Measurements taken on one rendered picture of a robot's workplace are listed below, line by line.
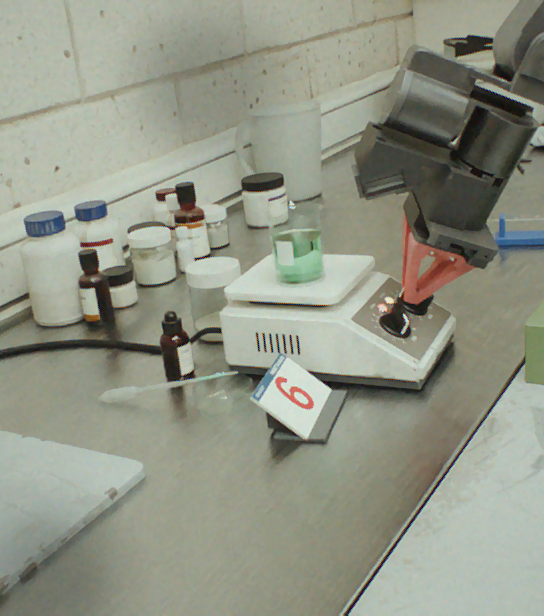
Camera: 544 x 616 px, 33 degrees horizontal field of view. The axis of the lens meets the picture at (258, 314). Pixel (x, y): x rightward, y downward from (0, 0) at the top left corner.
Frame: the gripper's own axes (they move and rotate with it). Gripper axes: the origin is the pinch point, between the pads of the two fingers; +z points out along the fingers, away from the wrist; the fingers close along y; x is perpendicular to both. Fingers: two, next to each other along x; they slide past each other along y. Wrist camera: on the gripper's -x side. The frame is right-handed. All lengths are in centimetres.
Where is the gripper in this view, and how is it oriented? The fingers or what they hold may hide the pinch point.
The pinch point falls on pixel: (412, 292)
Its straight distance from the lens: 89.0
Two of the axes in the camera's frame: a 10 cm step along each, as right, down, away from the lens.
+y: 0.5, 5.7, -8.2
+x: 9.4, 2.5, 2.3
